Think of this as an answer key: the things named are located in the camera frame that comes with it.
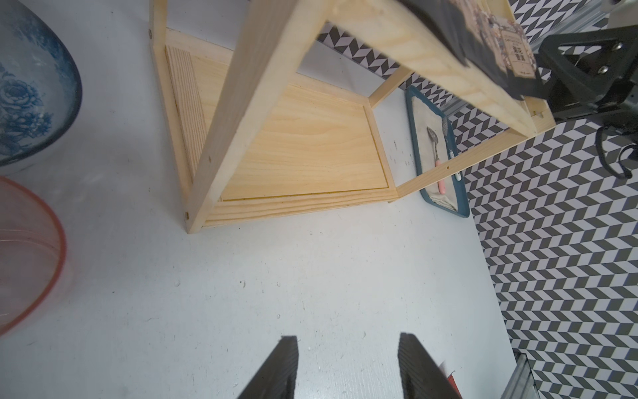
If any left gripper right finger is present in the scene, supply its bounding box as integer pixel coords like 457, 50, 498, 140
398, 332, 460, 399

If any blue white ceramic bowl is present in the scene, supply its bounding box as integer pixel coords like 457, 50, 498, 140
1, 1, 82, 167

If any pink handled spoon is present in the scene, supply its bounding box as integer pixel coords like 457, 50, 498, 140
426, 127, 446, 195

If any teal tray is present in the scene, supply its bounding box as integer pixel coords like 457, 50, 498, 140
405, 86, 470, 218

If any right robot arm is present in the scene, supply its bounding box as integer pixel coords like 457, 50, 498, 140
537, 25, 637, 181

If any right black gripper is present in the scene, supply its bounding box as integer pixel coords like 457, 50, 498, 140
537, 25, 637, 120

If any wooden two-tier shelf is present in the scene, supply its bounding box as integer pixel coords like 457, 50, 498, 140
150, 1, 556, 234

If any white handled spoon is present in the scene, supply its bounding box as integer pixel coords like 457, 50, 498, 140
442, 116, 455, 161

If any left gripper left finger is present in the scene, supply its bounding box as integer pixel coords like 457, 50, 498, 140
238, 336, 299, 399

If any pink transparent cup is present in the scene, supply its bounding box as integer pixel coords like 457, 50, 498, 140
1, 177, 67, 336

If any beige cloth on tray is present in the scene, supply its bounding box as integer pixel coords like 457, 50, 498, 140
408, 96, 460, 213

